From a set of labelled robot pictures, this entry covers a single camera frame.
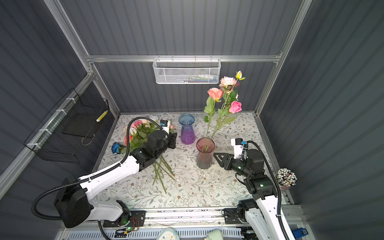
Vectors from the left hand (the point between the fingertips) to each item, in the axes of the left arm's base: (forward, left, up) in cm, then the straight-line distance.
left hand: (173, 133), depth 80 cm
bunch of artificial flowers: (+16, +26, -15) cm, 34 cm away
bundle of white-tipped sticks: (-27, -53, -3) cm, 59 cm away
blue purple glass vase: (+7, -8, -11) cm, 15 cm away
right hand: (-16, -22, +1) cm, 27 cm away
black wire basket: (-1, +52, +5) cm, 53 cm away
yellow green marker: (+10, +39, +5) cm, 41 cm away
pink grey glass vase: (-11, -16, -12) cm, 23 cm away
